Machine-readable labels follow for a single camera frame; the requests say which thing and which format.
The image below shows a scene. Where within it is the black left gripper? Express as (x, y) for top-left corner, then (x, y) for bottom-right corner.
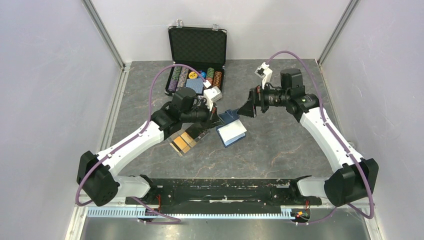
(181, 98), (225, 132)

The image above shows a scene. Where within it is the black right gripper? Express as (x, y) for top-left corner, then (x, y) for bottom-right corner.
(237, 80), (290, 118)

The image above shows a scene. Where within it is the blue leather card holder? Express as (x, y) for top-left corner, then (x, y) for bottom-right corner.
(215, 108), (247, 148)

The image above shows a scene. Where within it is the clear acrylic card box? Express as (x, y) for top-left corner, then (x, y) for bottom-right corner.
(167, 123), (210, 157)

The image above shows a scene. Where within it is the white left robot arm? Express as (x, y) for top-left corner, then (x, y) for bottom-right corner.
(75, 86), (223, 207)

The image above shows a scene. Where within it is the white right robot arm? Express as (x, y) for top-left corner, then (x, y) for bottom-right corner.
(237, 64), (379, 207)

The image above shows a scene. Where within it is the black VIP card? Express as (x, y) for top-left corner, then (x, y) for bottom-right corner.
(185, 124), (210, 141)

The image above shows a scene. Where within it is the blue playing card deck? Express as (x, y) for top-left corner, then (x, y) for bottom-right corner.
(185, 78), (204, 95)

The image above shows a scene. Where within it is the gold VIP card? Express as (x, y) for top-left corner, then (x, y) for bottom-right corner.
(170, 132), (197, 156)

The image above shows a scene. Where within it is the yellow dealer button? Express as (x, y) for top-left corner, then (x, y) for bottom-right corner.
(188, 71), (199, 79)

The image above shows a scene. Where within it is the black poker chip case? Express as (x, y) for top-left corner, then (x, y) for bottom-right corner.
(168, 25), (228, 90)

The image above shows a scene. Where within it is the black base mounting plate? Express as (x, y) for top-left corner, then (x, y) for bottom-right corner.
(140, 178), (322, 215)

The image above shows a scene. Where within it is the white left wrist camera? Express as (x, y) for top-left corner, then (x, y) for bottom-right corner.
(203, 81), (223, 112)

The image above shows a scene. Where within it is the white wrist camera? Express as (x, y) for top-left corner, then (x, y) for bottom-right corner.
(254, 62), (273, 89)
(203, 81), (223, 112)

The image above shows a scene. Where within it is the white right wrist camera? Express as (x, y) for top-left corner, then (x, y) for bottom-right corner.
(254, 62), (273, 89)

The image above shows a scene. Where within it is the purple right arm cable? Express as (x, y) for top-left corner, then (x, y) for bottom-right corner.
(266, 50), (376, 227)

